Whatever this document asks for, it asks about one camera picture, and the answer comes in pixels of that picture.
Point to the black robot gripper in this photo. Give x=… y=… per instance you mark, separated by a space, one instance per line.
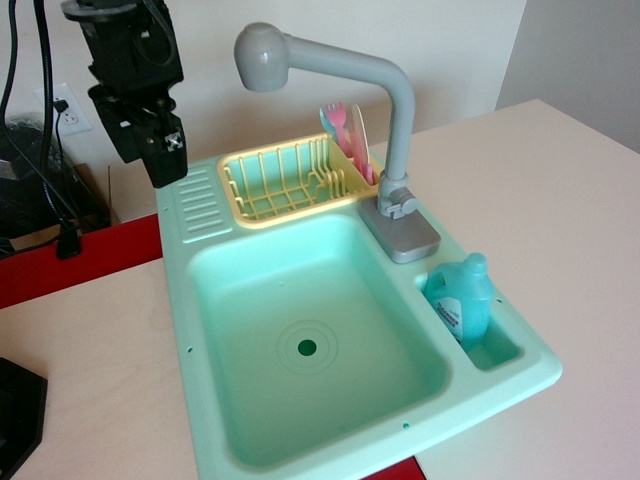
x=135 y=59

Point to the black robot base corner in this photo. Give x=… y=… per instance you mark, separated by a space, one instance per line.
x=23 y=403

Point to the grey toy faucet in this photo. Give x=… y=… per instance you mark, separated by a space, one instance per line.
x=264 y=55

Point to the brown cardboard box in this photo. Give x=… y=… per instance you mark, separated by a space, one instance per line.
x=94 y=208

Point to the yellow dish drying rack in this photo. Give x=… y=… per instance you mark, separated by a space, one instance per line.
x=277 y=183

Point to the blue toy utensil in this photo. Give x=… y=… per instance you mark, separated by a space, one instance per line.
x=328 y=127

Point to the pink toy fork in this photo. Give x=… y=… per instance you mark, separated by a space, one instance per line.
x=336 y=115

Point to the cream toy plate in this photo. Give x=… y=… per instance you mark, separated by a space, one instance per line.
x=359 y=141

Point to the mint green toy sink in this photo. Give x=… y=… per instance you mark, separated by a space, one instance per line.
x=307 y=353

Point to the blue toy detergent bottle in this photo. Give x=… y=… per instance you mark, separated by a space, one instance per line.
x=461 y=294

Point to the white wall outlet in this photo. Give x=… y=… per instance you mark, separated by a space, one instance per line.
x=68 y=117

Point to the black plug on cable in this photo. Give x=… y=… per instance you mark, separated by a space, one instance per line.
x=68 y=243

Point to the pink toy utensil handle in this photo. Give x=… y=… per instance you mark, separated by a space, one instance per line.
x=369 y=174

